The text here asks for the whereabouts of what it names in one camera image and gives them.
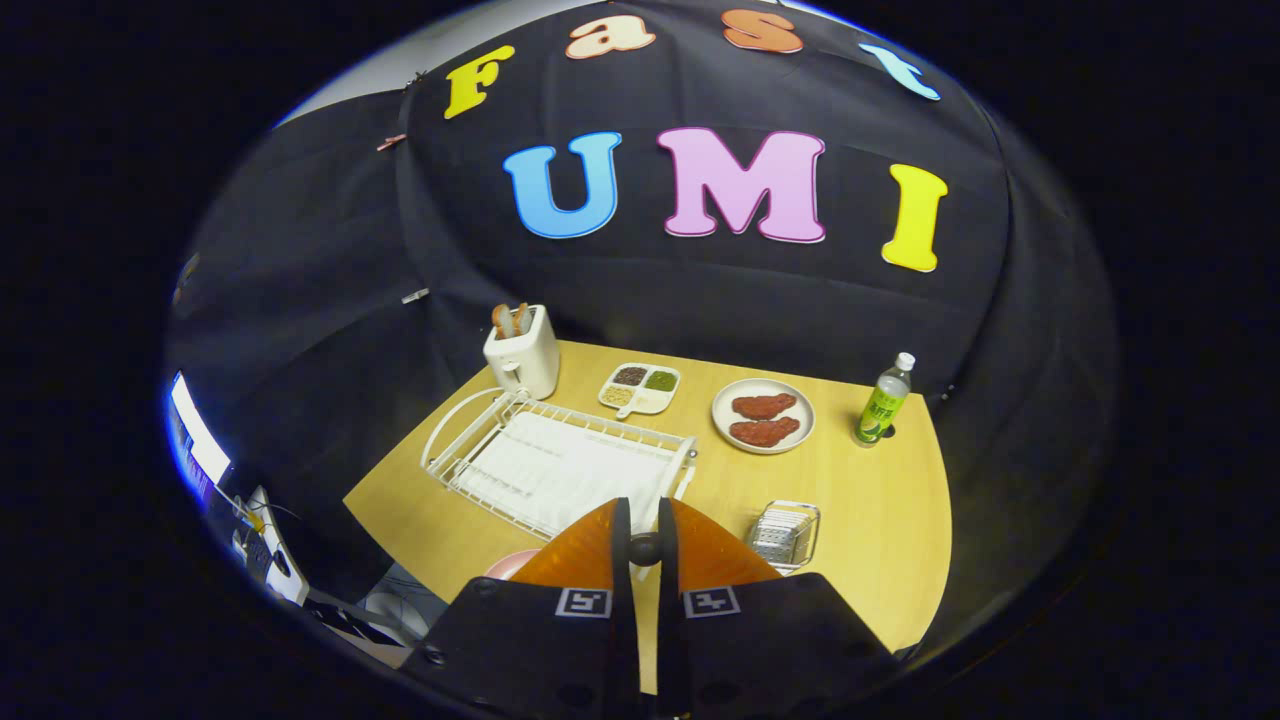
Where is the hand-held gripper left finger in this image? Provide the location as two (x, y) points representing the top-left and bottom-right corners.
(400, 497), (641, 716)

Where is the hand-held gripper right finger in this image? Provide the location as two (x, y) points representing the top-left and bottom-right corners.
(655, 497), (901, 716)

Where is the pink plate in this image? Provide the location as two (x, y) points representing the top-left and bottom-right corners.
(484, 548), (546, 582)

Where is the clear wire basket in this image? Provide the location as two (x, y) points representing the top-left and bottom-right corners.
(745, 500), (821, 576)

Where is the white wire dish rack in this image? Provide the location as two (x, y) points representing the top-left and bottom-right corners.
(420, 386), (698, 542)

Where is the white round plate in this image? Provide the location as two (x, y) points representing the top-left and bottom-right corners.
(711, 378), (816, 456)

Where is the red meat slice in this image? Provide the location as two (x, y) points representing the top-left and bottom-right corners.
(731, 393), (798, 421)
(729, 416), (802, 448)

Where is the green drink bottle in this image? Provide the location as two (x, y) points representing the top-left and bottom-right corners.
(853, 352), (916, 448)

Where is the white desktop device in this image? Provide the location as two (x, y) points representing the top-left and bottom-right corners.
(240, 486), (311, 607)

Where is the white divided seasoning tray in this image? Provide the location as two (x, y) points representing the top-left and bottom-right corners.
(598, 362), (683, 419)

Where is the white toaster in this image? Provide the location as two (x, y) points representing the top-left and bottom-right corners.
(483, 304), (561, 401)

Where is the black backdrop cloth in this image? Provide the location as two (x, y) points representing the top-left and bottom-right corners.
(165, 0), (1119, 661)

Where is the computer monitor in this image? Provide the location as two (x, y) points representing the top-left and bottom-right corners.
(165, 372), (233, 507)

